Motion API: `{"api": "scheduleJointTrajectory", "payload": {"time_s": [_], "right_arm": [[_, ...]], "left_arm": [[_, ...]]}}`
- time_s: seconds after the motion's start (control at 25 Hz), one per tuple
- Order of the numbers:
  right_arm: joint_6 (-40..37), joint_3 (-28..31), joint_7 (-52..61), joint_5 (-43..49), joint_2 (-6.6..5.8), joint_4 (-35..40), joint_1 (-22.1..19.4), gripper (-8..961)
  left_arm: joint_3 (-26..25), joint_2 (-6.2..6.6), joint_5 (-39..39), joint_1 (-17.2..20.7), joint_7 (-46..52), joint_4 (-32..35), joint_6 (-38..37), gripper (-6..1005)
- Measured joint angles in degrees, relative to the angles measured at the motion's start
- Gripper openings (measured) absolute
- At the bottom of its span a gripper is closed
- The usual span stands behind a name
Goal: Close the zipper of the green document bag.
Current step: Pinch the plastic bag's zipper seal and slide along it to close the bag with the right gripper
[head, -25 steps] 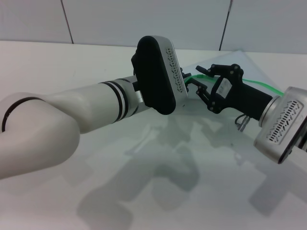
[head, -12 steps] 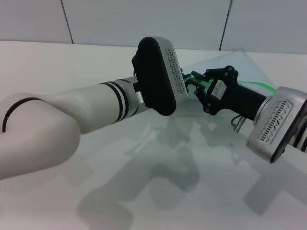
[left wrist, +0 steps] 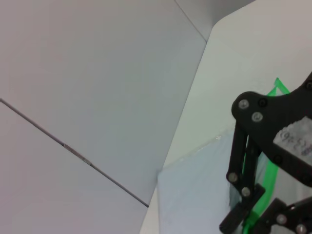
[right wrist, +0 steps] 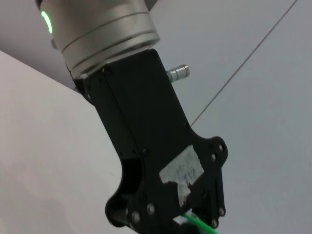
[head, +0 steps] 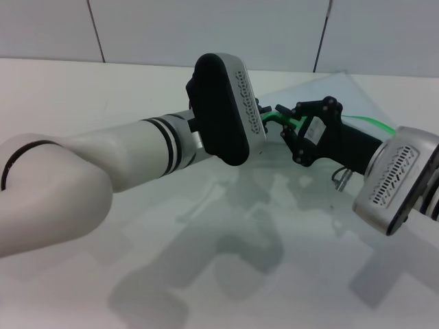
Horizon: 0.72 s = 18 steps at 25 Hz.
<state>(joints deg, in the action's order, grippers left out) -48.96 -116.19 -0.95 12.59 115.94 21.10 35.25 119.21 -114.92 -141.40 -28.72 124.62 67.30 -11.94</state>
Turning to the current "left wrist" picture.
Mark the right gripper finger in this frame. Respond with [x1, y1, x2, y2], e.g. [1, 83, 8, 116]
[250, 196, 312, 234]

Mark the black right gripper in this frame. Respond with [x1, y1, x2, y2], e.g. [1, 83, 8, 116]
[218, 71, 312, 234]

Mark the clear document bag green zip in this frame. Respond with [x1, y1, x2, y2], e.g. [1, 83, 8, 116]
[157, 77, 312, 234]

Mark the white tape label with handwriting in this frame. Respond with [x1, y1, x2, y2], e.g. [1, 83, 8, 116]
[272, 114, 312, 163]

